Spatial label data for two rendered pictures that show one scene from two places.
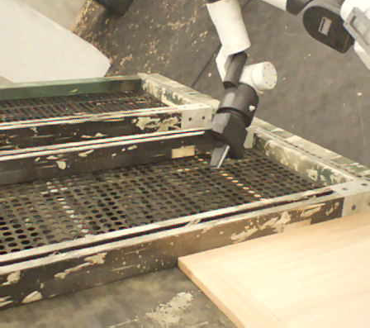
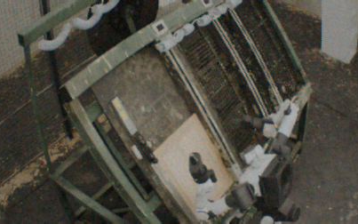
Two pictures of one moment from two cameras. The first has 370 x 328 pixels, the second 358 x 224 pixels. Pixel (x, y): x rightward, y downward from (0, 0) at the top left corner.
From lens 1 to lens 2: 1.76 m
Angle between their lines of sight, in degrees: 31
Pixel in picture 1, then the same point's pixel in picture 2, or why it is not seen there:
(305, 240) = (211, 155)
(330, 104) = (316, 176)
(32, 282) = (174, 72)
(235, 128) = (247, 124)
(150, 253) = (193, 104)
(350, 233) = (218, 170)
